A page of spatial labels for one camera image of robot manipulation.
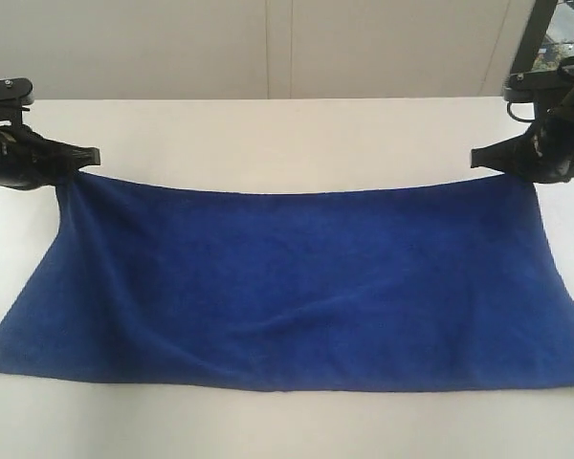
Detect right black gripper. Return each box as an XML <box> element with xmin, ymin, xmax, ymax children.
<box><xmin>471</xmin><ymin>88</ymin><xmax>574</xmax><ymax>184</ymax></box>

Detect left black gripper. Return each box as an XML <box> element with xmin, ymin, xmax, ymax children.
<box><xmin>0</xmin><ymin>126</ymin><xmax>100</xmax><ymax>191</ymax></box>

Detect blue towel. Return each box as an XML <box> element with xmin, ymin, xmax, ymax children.
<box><xmin>0</xmin><ymin>173</ymin><xmax>574</xmax><ymax>392</ymax></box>

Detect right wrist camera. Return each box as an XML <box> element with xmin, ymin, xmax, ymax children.
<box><xmin>502</xmin><ymin>71</ymin><xmax>563</xmax><ymax>103</ymax></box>

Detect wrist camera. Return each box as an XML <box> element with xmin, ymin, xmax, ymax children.
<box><xmin>0</xmin><ymin>77</ymin><xmax>34</xmax><ymax>124</ymax></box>
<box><xmin>502</xmin><ymin>71</ymin><xmax>563</xmax><ymax>103</ymax></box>

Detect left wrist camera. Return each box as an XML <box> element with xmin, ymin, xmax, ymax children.
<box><xmin>0</xmin><ymin>77</ymin><xmax>34</xmax><ymax>124</ymax></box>

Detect black window frame post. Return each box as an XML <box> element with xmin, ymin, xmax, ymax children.
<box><xmin>501</xmin><ymin>0</ymin><xmax>558</xmax><ymax>91</ymax></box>

